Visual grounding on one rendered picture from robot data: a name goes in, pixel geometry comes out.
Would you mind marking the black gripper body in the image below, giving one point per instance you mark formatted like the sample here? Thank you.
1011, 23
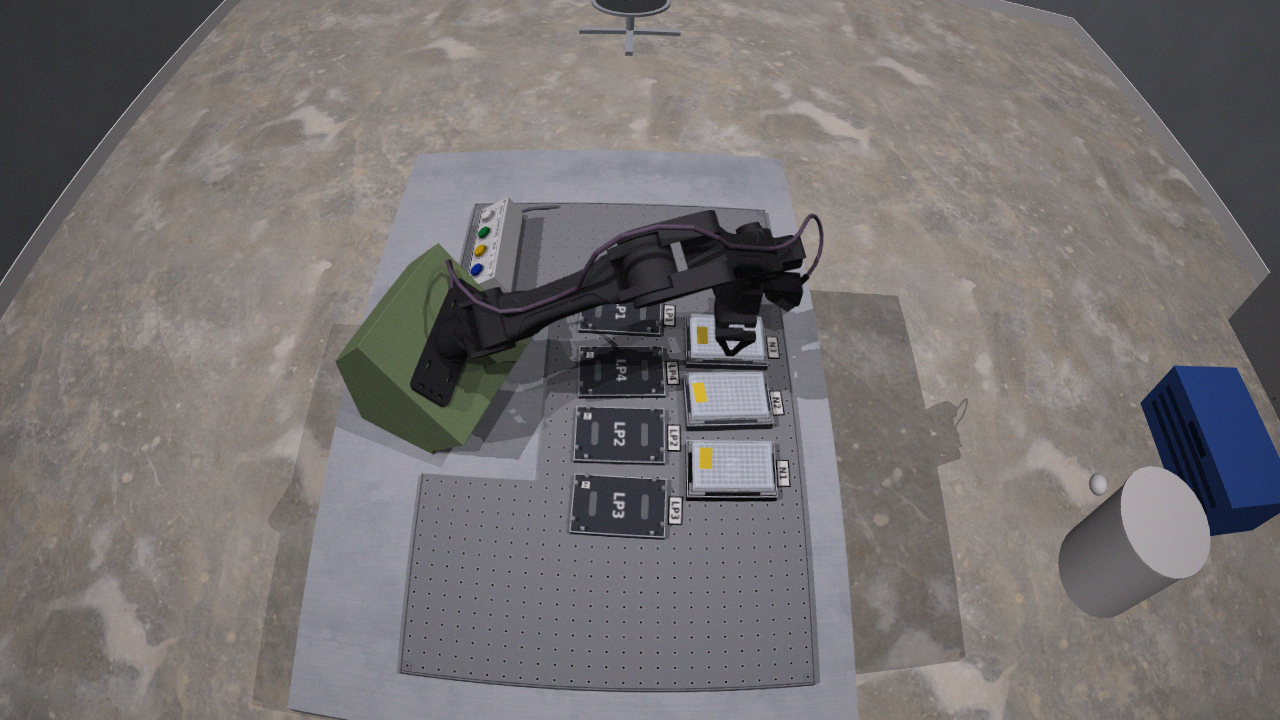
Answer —
725, 313

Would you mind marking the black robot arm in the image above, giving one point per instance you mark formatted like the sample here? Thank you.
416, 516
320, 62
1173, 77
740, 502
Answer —
649, 266

